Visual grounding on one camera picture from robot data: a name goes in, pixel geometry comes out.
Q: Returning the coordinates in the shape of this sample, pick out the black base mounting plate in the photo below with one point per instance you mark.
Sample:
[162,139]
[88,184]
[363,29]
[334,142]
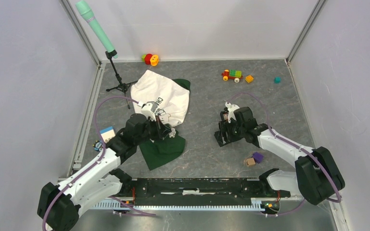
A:
[198,191]

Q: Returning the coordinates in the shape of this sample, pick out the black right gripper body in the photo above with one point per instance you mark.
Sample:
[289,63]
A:
[236,130]

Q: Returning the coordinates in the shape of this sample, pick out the white and green t-shirt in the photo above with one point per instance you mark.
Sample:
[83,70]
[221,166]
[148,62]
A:
[171,98]

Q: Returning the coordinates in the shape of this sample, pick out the orange toy brick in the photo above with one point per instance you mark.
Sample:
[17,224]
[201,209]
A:
[249,78]

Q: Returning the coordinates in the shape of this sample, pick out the teal small cube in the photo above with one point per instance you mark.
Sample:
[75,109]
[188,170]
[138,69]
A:
[277,80]

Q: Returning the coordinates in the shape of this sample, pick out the blue owl badge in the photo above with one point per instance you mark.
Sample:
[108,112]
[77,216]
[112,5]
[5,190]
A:
[98,146]

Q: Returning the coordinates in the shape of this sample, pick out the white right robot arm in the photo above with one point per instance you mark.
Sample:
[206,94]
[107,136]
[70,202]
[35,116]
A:
[316,175]

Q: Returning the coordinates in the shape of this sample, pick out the mint green microphone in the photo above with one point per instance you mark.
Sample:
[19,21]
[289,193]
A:
[88,15]

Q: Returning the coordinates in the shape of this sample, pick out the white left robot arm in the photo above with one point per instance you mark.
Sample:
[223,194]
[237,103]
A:
[61,205]

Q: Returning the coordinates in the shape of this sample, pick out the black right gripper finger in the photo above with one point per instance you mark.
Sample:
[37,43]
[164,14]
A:
[228,136]
[221,138]

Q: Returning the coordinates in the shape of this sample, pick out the black tripod stand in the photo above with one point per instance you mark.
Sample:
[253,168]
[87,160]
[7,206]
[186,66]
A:
[122,86]

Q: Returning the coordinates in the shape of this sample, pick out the red orange stacking rings toy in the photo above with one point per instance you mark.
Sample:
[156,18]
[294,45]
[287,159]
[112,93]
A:
[150,59]

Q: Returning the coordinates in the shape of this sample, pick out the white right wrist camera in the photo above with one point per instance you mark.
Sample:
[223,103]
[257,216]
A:
[231,108]

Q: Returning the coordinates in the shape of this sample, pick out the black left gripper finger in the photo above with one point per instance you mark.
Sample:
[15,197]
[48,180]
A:
[166,130]
[161,130]

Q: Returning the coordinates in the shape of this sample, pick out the colourful toy brick train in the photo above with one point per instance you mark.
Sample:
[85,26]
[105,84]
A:
[235,75]

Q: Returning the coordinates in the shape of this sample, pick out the wooden letter cube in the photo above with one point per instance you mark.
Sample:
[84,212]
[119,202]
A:
[250,162]

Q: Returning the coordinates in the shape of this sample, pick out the blue and white toy brick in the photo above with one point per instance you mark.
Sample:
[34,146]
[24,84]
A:
[107,133]

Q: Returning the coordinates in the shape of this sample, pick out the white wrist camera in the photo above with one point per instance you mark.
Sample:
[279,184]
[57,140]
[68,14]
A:
[231,108]
[148,109]

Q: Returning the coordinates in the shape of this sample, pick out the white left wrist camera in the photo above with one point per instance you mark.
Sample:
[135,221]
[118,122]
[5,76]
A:
[148,109]

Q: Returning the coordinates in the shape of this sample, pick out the black square display box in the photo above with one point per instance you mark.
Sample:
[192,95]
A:
[224,116]

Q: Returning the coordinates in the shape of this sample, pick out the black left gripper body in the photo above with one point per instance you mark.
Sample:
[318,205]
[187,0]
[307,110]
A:
[151,132]

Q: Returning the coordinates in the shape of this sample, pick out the purple toy brick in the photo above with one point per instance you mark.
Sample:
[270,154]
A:
[258,157]

